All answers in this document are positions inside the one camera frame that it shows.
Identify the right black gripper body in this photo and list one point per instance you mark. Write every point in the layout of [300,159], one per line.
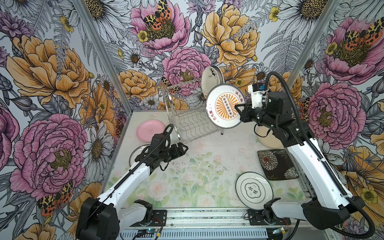
[259,115]

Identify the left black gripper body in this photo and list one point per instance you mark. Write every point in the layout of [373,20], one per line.
[168,154]

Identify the white plate orange sunburst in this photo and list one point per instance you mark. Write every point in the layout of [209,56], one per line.
[220,106]

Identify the cream plate floral pattern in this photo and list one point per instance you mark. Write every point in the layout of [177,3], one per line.
[212,76]

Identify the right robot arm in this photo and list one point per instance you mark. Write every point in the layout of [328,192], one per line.
[333,203]

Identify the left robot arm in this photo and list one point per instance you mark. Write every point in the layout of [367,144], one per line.
[104,217]

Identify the chrome two-tier dish rack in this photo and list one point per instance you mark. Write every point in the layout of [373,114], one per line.
[185,105]

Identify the white plate red characters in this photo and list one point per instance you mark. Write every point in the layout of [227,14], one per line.
[135,153]

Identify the pink round plate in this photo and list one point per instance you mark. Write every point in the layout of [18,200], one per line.
[146,130]

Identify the beige round plate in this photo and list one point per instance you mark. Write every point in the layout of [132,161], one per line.
[267,138]

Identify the dark square floral plate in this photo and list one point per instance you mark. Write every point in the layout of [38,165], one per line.
[277,165]

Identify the green circuit board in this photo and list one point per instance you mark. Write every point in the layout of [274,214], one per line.
[147,232]

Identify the white plate black emblem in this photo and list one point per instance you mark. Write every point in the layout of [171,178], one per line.
[253,190]

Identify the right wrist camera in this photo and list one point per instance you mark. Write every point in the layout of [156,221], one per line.
[258,97]

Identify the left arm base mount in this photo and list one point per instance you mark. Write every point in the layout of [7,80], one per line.
[158,219]

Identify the aluminium front rail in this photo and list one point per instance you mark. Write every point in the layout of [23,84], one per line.
[224,224]

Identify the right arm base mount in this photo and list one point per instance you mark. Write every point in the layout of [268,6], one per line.
[260,218]

